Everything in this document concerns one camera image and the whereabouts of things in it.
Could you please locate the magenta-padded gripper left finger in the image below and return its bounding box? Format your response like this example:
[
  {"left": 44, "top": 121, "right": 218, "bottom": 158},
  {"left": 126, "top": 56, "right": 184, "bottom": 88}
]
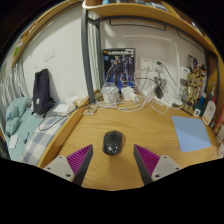
[{"left": 43, "top": 143, "right": 94, "bottom": 187}]

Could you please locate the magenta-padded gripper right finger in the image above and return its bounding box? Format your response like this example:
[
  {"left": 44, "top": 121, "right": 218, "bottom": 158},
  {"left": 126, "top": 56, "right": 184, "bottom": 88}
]
[{"left": 133, "top": 143, "right": 183, "bottom": 186}]

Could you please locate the black computer mouse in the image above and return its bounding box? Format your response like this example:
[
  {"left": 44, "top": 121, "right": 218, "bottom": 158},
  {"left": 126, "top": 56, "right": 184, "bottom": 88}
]
[{"left": 102, "top": 130, "right": 124, "bottom": 156}]

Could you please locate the light blue mouse pad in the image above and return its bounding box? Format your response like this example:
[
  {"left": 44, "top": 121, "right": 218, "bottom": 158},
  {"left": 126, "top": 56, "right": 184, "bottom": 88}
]
[{"left": 171, "top": 115, "right": 212, "bottom": 153}]

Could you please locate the checkered bed bedding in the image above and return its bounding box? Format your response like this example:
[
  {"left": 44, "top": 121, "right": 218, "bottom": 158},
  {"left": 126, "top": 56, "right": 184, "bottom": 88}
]
[{"left": 0, "top": 99, "right": 78, "bottom": 168}]

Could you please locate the white paper sheet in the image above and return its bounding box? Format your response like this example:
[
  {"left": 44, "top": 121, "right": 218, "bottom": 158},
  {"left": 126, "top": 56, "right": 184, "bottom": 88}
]
[{"left": 8, "top": 133, "right": 20, "bottom": 150}]

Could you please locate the white boxes pile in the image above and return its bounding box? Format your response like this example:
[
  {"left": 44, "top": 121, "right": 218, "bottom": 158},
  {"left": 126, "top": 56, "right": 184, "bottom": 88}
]
[{"left": 53, "top": 95, "right": 89, "bottom": 117}]

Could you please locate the white power strip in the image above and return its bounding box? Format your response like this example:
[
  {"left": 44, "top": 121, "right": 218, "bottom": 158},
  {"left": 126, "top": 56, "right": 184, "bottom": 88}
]
[{"left": 151, "top": 96, "right": 174, "bottom": 108}]

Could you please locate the round green tin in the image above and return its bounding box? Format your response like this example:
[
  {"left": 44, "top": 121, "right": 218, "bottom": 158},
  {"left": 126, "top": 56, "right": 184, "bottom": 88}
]
[{"left": 192, "top": 101, "right": 204, "bottom": 110}]

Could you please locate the teal blanket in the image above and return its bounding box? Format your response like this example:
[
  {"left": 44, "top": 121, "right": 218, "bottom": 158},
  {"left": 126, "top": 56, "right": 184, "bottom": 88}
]
[{"left": 4, "top": 96, "right": 33, "bottom": 136}]

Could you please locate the large white charger block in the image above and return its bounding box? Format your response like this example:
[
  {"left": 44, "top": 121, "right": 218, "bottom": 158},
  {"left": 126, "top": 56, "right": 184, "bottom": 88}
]
[{"left": 141, "top": 84, "right": 158, "bottom": 103}]

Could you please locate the small white charger block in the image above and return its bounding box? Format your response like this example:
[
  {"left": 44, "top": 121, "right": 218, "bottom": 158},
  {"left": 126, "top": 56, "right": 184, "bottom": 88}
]
[{"left": 120, "top": 86, "right": 136, "bottom": 102}]

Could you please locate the brown tree figure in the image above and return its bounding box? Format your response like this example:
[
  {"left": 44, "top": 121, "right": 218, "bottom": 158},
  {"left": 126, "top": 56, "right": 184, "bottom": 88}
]
[{"left": 181, "top": 71, "right": 201, "bottom": 108}]

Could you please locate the clear plastic container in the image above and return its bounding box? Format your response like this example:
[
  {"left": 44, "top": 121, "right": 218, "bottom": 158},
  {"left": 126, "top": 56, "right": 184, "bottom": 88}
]
[{"left": 100, "top": 82, "right": 120, "bottom": 104}]

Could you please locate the white desk lamp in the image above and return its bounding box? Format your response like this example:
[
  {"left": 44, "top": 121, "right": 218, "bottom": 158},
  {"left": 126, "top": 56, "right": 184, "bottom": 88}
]
[{"left": 131, "top": 33, "right": 185, "bottom": 106}]

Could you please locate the grey striped curtain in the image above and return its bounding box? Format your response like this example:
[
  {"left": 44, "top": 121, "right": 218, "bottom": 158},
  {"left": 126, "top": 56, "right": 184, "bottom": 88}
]
[{"left": 0, "top": 61, "right": 29, "bottom": 118}]

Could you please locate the colourful figure box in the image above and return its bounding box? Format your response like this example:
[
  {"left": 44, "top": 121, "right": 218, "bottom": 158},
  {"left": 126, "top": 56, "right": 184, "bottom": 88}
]
[{"left": 188, "top": 54, "right": 209, "bottom": 101}]

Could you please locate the robot model kit box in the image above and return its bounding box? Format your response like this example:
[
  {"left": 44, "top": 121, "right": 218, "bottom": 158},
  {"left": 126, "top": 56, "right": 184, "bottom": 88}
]
[{"left": 102, "top": 47, "right": 136, "bottom": 92}]

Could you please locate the wooden shelf unit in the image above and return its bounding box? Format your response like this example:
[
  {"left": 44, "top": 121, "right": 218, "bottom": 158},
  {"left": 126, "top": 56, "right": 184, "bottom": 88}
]
[{"left": 81, "top": 0, "right": 218, "bottom": 54}]

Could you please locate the black plugged cable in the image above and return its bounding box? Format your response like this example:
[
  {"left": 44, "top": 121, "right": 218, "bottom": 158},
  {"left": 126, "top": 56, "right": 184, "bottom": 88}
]
[{"left": 156, "top": 60, "right": 178, "bottom": 86}]

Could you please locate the white blue-striped wall box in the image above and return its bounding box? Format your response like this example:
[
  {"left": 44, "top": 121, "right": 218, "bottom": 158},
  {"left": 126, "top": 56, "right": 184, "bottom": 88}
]
[{"left": 179, "top": 65, "right": 191, "bottom": 80}]

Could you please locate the white wall socket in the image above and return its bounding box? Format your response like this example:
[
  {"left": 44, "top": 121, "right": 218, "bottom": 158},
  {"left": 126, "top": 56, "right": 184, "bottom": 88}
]
[
  {"left": 138, "top": 57, "right": 154, "bottom": 72},
  {"left": 153, "top": 59, "right": 166, "bottom": 73}
]

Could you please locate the white wall light switch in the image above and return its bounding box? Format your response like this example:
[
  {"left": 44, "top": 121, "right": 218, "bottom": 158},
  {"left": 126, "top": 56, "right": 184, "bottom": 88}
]
[{"left": 44, "top": 49, "right": 56, "bottom": 62}]

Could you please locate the grey metal desk frame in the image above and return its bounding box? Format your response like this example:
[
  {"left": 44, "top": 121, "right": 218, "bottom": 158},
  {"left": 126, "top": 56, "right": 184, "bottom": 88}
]
[{"left": 80, "top": 8, "right": 222, "bottom": 101}]

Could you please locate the long wooden wall shelf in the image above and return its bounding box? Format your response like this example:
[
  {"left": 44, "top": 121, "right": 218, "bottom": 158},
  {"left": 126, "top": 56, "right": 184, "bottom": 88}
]
[{"left": 9, "top": 0, "right": 84, "bottom": 68}]

